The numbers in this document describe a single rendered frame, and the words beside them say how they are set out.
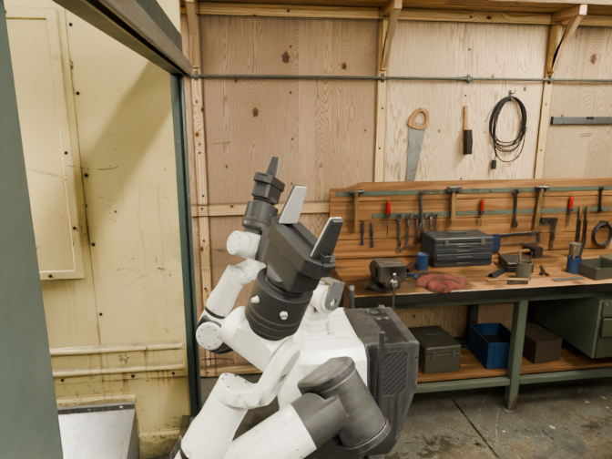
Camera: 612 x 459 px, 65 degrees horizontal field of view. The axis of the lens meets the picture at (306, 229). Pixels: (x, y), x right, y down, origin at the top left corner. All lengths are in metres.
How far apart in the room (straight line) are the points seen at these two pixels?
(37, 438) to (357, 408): 0.57
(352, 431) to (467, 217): 2.90
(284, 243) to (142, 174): 1.04
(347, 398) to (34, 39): 1.35
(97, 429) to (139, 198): 0.81
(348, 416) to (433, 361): 2.45
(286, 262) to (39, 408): 0.35
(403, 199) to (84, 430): 2.43
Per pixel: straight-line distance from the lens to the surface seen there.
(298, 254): 0.65
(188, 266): 1.70
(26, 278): 0.44
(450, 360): 3.39
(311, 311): 1.08
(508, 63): 3.83
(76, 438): 1.95
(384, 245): 3.50
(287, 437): 0.89
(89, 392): 1.96
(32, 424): 0.46
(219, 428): 0.82
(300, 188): 0.68
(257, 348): 0.76
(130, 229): 1.70
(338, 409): 0.90
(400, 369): 1.10
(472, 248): 3.45
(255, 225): 1.30
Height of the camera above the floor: 1.87
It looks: 13 degrees down
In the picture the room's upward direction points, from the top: straight up
